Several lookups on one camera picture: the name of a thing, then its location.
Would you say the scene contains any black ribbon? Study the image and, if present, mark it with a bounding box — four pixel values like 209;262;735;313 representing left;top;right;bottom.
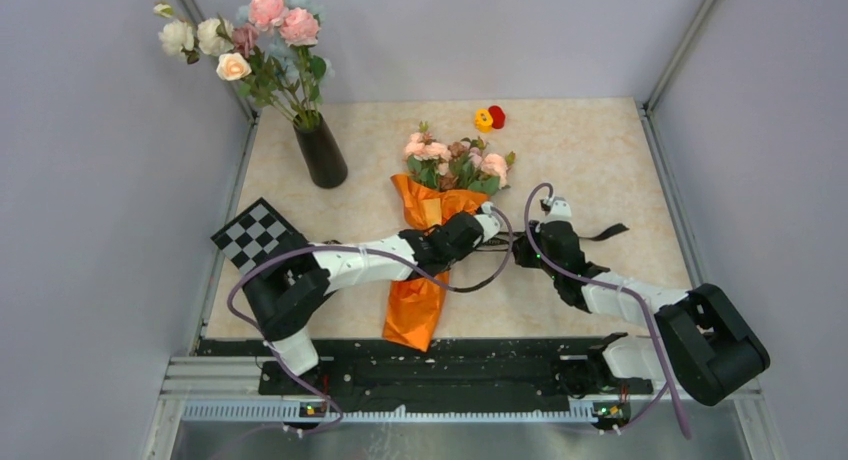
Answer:
450;223;630;294

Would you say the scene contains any orange paper bouquet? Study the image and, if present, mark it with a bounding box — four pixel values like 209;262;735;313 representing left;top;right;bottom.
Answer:
382;120;517;353

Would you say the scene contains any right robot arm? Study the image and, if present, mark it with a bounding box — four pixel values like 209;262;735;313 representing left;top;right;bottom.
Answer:
512;221;771;406

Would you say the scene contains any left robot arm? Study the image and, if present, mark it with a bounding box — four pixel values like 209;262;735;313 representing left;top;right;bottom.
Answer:
241;211;501;394

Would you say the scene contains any black tapered vase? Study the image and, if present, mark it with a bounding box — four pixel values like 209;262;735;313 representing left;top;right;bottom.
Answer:
293;115;348;189

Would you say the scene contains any black white checkerboard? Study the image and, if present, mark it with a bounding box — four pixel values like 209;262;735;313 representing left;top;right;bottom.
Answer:
210;197;308;275

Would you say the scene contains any pink and white flower bunch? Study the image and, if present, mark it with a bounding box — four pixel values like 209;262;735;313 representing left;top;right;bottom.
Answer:
153;0;332;131

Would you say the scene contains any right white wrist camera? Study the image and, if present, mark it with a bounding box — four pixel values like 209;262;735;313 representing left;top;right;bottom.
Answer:
540;195;572;223

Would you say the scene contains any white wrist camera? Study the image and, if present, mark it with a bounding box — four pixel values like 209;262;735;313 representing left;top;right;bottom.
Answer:
540;195;572;223
474;201;502;244

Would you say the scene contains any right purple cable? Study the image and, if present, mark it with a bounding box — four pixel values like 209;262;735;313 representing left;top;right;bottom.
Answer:
523;182;692;440

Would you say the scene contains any purple cable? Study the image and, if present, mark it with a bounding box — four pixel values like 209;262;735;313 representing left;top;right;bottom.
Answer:
226;205;515;438
523;182;692;440

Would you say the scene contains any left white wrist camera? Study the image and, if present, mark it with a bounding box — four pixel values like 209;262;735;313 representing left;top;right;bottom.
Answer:
474;201;502;244

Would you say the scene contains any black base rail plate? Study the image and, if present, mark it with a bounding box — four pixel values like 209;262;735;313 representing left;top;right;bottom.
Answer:
258;336;654;415

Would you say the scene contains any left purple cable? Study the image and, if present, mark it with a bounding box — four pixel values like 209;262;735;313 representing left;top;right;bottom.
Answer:
226;205;515;438

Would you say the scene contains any aluminium frame rail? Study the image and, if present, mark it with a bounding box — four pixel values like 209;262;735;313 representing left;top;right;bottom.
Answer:
144;337;787;459

